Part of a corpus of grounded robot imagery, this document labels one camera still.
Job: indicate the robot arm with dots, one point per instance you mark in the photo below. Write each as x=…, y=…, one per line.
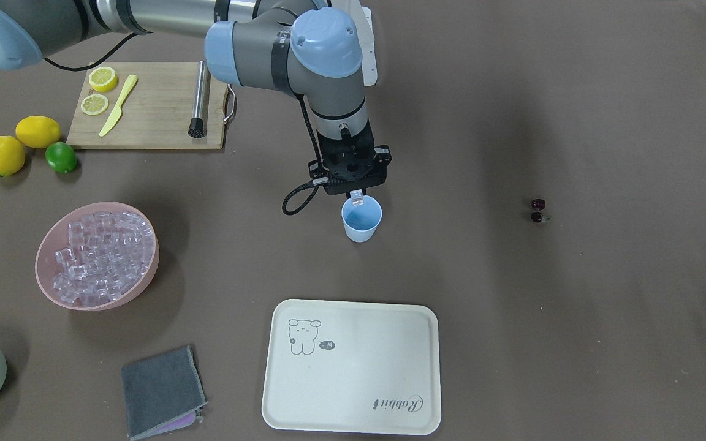
x=302, y=48

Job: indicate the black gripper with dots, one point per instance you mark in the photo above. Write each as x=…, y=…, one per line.
x=383, y=157

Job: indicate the yellow lemon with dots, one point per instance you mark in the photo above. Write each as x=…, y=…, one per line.
x=38, y=132
x=12, y=156

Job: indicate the yellow plastic knife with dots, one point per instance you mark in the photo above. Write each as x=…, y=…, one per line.
x=117, y=111

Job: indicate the lemon half slice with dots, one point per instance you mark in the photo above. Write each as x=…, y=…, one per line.
x=103, y=79

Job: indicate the pile of clear ice cubes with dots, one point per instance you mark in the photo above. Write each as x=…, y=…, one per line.
x=104, y=255

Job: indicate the pink bowl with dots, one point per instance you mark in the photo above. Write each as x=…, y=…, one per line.
x=45, y=267

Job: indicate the cream rabbit tray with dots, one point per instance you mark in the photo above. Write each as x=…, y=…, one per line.
x=343, y=366

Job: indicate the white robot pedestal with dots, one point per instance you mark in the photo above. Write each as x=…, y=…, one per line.
x=364, y=21

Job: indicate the grey folded cloth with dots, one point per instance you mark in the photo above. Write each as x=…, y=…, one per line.
x=162, y=393

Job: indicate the green lime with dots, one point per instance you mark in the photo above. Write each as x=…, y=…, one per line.
x=61, y=157

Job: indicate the wooden cutting board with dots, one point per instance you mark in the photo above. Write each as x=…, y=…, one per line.
x=157, y=113

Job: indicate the clear ice cube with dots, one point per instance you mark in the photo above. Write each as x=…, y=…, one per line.
x=357, y=197

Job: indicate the metal muddler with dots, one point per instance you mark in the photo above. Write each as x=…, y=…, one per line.
x=197, y=125

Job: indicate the light blue plastic cup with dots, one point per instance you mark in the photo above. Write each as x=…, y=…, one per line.
x=360, y=221

